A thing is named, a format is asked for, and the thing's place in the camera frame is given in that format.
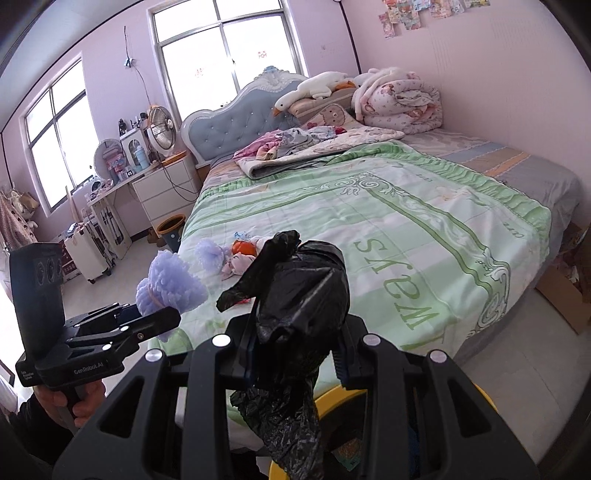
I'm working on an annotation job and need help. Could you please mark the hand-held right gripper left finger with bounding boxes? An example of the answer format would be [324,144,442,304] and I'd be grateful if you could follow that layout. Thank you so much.
[53,318,260,480]

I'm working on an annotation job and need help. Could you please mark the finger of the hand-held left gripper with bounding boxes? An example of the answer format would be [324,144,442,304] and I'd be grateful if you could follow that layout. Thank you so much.
[65,307,182,358]
[66,302,145,332]

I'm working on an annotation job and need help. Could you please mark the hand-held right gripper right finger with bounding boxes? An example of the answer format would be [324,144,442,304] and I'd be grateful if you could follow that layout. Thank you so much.
[338,318,542,480]

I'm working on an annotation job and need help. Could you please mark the yellow rimmed waste bin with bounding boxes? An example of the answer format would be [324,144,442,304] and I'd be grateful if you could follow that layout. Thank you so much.
[269,385,498,480]

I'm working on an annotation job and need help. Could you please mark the black plastic bag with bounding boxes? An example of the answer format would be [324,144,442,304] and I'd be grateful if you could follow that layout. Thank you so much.
[216,229,352,480]

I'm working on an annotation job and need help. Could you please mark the person's left forearm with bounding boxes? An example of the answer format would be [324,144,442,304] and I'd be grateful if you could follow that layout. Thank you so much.
[7,394,75,469]

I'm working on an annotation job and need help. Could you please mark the person's left hand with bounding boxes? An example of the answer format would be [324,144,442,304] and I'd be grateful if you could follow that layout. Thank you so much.
[35,381,108,429]

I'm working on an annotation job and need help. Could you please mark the white ribbed suitcase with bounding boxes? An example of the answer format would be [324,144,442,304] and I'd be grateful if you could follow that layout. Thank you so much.
[64,222,115,285]

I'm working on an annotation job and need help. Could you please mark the pink speckled hanging cloth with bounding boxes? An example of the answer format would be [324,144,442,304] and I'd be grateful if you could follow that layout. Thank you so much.
[0,186,38,251]

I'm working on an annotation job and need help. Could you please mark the blue basket with orange rim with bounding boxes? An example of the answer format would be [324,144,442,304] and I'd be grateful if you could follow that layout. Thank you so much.
[156,215,187,253]

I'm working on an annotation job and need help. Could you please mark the white desk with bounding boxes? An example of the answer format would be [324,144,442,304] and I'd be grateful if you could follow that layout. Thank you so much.
[88,164,160,259]

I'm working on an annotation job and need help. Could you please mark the white nightstand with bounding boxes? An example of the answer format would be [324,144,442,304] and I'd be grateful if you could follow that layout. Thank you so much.
[131,152,202,232]

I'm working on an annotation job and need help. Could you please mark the pink printed box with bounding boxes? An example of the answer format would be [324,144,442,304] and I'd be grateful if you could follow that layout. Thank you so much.
[106,154,129,181]

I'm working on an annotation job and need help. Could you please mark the round vanity mirror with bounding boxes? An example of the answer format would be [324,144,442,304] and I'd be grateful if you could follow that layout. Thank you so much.
[93,138,123,179]

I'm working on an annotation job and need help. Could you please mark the side window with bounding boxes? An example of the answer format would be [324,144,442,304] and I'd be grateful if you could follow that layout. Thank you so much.
[18,58,100,214]

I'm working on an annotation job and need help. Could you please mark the white cosmetic storage box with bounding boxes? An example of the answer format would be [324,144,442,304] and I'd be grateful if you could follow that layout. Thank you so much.
[119,128,145,163]

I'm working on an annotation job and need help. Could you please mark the round metal grille fan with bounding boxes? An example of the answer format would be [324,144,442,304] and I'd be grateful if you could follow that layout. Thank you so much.
[144,105,177,163]

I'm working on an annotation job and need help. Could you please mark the crumpled pink blanket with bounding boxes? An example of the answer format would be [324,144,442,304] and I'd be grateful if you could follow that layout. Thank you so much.
[235,124,407,181]

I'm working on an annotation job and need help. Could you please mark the bed with blue headboard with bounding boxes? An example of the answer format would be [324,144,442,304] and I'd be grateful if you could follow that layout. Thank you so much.
[178,66,583,416]

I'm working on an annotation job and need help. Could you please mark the open flat cardboard box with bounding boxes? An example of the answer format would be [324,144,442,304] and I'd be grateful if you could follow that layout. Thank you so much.
[536,265,591,336]

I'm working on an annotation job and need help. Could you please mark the grey garment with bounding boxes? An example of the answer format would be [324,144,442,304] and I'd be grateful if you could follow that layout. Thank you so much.
[277,126,339,149]

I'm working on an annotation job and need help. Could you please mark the cartoon bear print pillow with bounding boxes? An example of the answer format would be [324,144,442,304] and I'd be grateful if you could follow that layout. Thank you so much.
[304,102,359,131]

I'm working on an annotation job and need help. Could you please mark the striped bed sheet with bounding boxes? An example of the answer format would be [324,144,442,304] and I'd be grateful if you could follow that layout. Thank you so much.
[406,127,583,278]

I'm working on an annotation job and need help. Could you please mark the tilted brown cardboard box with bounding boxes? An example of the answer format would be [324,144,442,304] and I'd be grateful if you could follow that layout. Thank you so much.
[560,222,591,274]

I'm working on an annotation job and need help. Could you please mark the tan pillow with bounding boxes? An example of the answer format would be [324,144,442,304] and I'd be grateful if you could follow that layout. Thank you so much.
[287,88,356,114]

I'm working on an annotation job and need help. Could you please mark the folded pink printed quilt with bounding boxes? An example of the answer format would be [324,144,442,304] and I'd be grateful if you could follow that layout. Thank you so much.
[351,67,442,136]

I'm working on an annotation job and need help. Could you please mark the white goose plush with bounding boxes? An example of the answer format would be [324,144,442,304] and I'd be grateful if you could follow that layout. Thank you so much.
[272,71,357,117]

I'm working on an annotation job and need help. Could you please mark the large white framed window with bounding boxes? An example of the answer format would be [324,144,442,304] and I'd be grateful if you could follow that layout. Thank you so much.
[148,0,311,117]

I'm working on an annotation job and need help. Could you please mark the white folded frame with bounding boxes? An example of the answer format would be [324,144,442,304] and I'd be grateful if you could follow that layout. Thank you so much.
[90,198,133,259]

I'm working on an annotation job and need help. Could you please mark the black hanging cable with clip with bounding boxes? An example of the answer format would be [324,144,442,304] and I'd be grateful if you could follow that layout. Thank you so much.
[121,25,154,112]

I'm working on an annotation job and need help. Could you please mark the group of wall posters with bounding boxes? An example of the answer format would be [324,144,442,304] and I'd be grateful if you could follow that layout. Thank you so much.
[379,0,491,40]

